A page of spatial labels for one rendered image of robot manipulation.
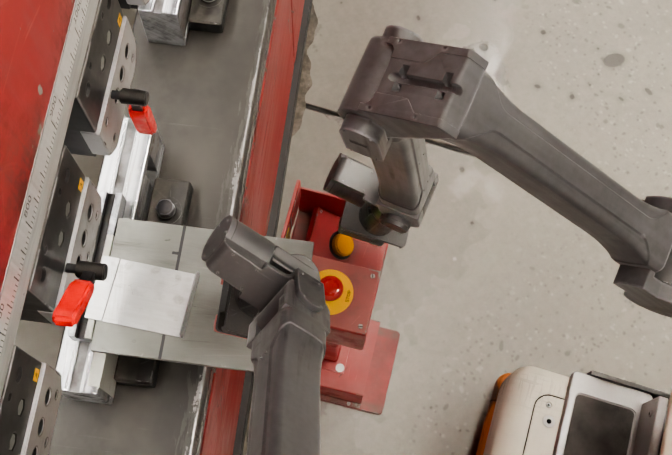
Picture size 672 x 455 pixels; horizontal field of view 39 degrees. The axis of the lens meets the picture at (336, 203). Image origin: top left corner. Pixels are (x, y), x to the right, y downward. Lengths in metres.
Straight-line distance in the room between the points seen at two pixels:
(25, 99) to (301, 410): 0.36
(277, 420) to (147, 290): 0.48
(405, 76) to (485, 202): 1.54
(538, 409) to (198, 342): 0.93
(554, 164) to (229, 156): 0.67
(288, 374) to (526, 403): 1.15
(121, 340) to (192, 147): 0.35
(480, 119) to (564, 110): 1.70
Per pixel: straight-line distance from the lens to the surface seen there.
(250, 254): 1.00
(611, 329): 2.34
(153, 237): 1.27
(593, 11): 2.68
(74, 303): 0.93
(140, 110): 1.09
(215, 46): 1.52
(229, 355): 1.21
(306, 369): 0.89
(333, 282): 1.43
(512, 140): 0.84
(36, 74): 0.87
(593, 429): 1.20
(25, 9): 0.83
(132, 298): 1.24
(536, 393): 1.98
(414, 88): 0.81
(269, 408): 0.83
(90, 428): 1.35
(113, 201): 1.30
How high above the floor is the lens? 2.18
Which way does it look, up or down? 70 degrees down
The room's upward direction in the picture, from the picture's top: 3 degrees clockwise
